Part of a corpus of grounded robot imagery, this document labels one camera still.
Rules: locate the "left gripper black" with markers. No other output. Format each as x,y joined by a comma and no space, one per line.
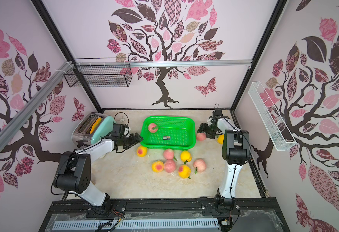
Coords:
133,142

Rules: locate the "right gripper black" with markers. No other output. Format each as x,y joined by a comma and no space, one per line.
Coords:
205,129

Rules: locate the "pink peach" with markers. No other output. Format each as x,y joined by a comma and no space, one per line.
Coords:
199,166
201,136
169,154
153,127
169,166

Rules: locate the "yellow red peach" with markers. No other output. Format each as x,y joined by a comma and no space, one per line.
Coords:
141,151
184,171
158,166

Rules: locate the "pink peach front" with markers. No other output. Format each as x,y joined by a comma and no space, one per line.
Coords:
153,127

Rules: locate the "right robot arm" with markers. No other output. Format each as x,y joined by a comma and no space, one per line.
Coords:
236,152

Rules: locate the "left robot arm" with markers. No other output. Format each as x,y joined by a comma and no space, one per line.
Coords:
74,173

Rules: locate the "green plastic basket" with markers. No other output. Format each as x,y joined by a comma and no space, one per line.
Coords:
182,132

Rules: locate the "mint and steel toaster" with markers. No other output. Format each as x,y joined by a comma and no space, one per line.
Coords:
91,129

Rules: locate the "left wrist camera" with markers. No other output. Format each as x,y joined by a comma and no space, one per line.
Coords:
120,130

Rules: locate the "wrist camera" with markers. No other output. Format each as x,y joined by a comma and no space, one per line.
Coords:
216,114
120,130

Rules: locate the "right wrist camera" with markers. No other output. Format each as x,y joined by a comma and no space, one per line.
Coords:
216,114

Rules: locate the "black wire wall basket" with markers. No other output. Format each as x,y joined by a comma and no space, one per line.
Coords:
107,73

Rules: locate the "white wire wall shelf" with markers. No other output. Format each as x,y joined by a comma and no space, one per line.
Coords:
264,100

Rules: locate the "back aluminium rail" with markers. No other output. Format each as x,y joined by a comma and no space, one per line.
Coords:
171,63

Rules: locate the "aluminium rail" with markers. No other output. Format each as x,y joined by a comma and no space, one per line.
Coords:
171,63
18,121

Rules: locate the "white slotted cable duct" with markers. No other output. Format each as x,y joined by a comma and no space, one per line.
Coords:
134,225

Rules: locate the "left aluminium rail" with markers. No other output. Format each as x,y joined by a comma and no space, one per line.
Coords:
18,121

